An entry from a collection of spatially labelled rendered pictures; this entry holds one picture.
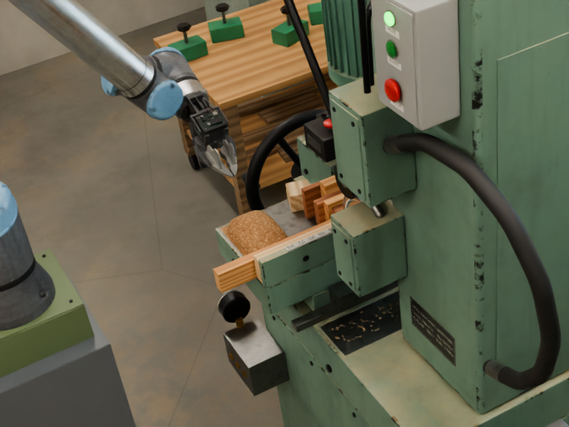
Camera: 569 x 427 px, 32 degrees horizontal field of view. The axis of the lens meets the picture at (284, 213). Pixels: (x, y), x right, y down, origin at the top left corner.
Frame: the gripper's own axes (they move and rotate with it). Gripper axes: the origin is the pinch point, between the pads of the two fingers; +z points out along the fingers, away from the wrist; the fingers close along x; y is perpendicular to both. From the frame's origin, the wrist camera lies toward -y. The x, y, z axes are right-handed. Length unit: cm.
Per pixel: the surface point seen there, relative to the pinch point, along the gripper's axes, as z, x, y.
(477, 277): 73, 1, 60
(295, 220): 33.5, -3.5, 26.5
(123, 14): -216, 50, -153
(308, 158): 20.9, 6.1, 25.6
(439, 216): 63, 1, 62
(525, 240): 80, -2, 80
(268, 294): 47, -16, 30
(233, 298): 30.6, -14.5, 2.9
